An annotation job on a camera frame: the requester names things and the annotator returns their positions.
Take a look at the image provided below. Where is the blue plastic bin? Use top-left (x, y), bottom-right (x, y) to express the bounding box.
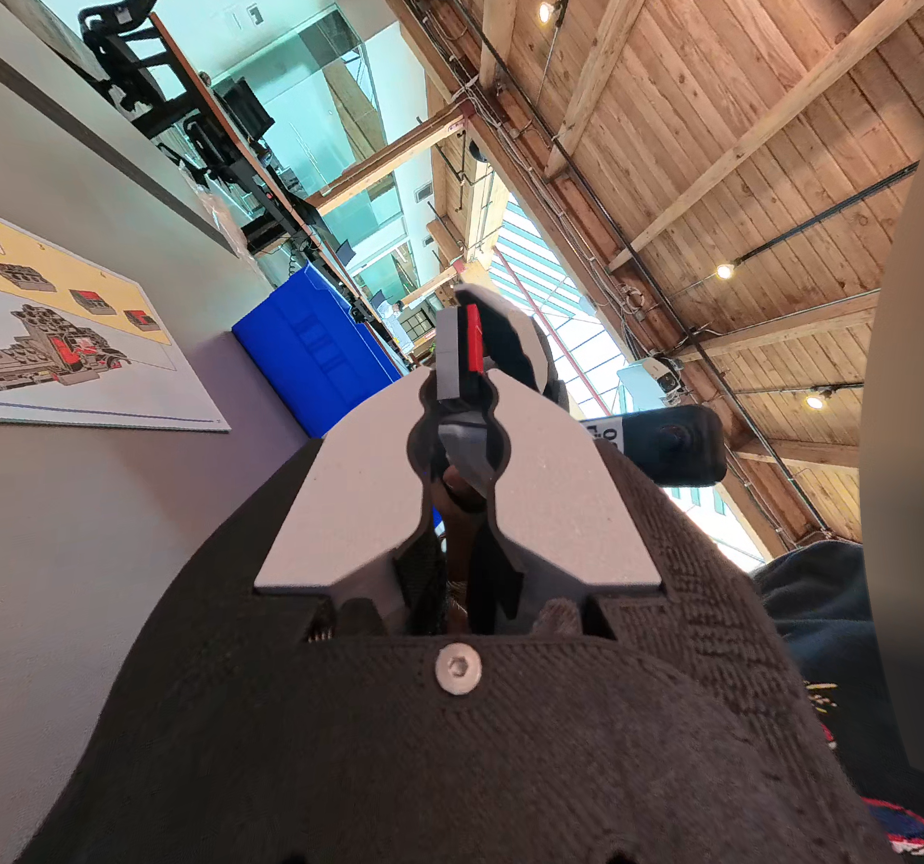
top-left (232, 263), bottom-right (434, 439)

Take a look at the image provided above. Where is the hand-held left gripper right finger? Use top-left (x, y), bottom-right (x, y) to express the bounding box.
top-left (489, 372), bottom-right (665, 617)

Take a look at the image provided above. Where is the black computer monitor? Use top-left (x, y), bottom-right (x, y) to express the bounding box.
top-left (215, 76), bottom-right (277, 145)

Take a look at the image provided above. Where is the white security camera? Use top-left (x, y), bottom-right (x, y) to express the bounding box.
top-left (639, 355), bottom-right (687, 405)

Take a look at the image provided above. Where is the open brick instruction booklet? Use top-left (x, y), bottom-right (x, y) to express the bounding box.
top-left (0, 218), bottom-right (231, 433)

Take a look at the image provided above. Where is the grey desk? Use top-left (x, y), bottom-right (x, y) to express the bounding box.
top-left (0, 1), bottom-right (326, 864)

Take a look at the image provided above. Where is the red grey toy brick assembly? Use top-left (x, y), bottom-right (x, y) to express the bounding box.
top-left (435, 303), bottom-right (486, 403)

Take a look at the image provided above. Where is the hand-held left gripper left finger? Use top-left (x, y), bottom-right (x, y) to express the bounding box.
top-left (253, 368), bottom-right (443, 603)

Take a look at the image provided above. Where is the person's dark blue sweater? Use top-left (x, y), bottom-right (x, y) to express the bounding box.
top-left (751, 539), bottom-right (924, 864)

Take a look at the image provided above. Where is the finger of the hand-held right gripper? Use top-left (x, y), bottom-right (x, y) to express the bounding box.
top-left (453, 284), bottom-right (542, 403)

